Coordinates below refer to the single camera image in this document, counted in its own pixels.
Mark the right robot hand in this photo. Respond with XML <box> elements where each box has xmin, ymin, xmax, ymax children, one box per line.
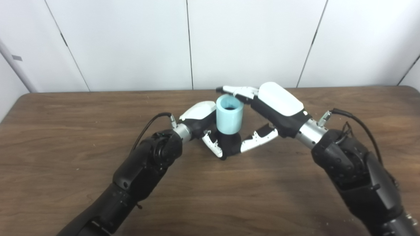
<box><xmin>216</xmin><ymin>82</ymin><xmax>312</xmax><ymax>154</ymax></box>

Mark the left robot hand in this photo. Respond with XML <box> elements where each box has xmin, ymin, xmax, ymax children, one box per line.
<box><xmin>179</xmin><ymin>101</ymin><xmax>227</xmax><ymax>161</ymax></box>

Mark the light-blue hose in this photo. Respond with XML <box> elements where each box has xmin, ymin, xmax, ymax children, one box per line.
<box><xmin>216</xmin><ymin>94</ymin><xmax>244</xmax><ymax>135</ymax></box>

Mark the black nozzle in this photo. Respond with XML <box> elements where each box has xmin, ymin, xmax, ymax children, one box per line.
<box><xmin>210</xmin><ymin>129</ymin><xmax>245</xmax><ymax>160</ymax></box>

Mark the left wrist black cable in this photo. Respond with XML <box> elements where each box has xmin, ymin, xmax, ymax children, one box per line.
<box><xmin>131</xmin><ymin>112</ymin><xmax>179</xmax><ymax>153</ymax></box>

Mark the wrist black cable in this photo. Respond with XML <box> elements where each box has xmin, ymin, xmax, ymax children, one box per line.
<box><xmin>318</xmin><ymin>108</ymin><xmax>385</xmax><ymax>165</ymax></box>
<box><xmin>131</xmin><ymin>112</ymin><xmax>179</xmax><ymax>153</ymax></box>

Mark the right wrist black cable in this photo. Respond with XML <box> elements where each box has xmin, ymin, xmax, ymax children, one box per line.
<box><xmin>318</xmin><ymin>108</ymin><xmax>385</xmax><ymax>165</ymax></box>

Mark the white wall pole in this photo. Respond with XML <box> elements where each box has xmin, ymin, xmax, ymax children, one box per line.
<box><xmin>0</xmin><ymin>38</ymin><xmax>38</xmax><ymax>93</ymax></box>

